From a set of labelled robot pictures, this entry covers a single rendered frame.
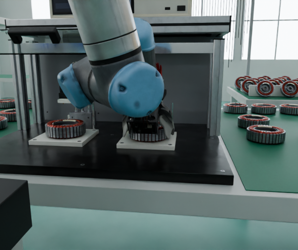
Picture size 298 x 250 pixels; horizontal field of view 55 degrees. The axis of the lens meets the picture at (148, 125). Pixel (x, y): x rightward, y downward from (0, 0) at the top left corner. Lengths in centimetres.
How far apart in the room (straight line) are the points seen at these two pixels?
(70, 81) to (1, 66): 816
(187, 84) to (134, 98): 66
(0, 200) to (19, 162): 30
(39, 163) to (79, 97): 24
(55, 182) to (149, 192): 20
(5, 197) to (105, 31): 25
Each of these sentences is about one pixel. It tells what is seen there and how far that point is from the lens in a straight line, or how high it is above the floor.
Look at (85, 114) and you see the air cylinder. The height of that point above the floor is 82.
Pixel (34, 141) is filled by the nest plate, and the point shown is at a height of 78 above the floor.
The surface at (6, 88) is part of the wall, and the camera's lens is 863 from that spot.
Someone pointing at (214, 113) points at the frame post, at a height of 84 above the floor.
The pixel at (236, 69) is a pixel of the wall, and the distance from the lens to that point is 727.
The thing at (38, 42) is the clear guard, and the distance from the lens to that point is 72.
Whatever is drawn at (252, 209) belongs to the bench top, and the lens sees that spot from 60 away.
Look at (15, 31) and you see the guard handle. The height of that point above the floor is 106.
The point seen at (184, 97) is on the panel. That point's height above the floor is 86.
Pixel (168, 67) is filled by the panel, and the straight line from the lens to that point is 103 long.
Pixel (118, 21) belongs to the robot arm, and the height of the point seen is 104.
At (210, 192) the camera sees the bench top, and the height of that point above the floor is 75.
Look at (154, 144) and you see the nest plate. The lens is 75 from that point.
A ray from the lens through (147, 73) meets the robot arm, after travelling 38.
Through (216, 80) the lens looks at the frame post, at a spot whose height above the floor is 94.
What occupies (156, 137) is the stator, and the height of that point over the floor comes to 80.
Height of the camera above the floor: 99
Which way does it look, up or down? 13 degrees down
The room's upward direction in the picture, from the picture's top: straight up
